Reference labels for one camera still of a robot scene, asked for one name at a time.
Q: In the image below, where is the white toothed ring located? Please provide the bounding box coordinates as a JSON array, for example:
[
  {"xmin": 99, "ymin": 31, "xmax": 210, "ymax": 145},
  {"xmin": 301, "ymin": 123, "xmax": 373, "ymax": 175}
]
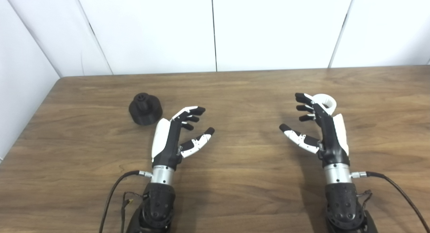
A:
[{"xmin": 312, "ymin": 94, "xmax": 337, "ymax": 115}]

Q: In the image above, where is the thin wire with yellow connector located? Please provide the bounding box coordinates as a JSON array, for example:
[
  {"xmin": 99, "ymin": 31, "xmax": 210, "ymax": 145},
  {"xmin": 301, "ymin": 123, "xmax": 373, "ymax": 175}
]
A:
[{"xmin": 120, "ymin": 191, "xmax": 145, "ymax": 233}]

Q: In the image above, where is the white and black left hand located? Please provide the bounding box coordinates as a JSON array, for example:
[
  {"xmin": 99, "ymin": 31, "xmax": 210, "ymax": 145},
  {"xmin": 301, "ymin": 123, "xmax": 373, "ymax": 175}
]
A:
[{"xmin": 151, "ymin": 106, "xmax": 215, "ymax": 171}]

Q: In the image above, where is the round black part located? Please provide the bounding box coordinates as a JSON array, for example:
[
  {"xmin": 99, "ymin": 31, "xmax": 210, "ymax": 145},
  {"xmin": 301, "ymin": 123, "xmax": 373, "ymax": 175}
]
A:
[{"xmin": 129, "ymin": 93, "xmax": 163, "ymax": 126}]

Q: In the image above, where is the thick black left wrist cable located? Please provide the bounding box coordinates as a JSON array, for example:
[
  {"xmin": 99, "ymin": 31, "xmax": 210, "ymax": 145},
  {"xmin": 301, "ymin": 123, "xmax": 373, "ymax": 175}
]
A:
[{"xmin": 99, "ymin": 170, "xmax": 153, "ymax": 233}]

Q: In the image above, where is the white and black right hand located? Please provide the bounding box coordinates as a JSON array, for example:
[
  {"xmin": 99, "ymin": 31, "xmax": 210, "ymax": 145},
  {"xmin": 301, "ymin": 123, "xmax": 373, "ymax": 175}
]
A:
[{"xmin": 279, "ymin": 93, "xmax": 350, "ymax": 168}]

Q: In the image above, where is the thin black wire bundle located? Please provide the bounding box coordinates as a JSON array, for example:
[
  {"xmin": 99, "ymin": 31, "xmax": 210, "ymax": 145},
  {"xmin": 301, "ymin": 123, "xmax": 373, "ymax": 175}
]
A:
[{"xmin": 357, "ymin": 189, "xmax": 373, "ymax": 210}]

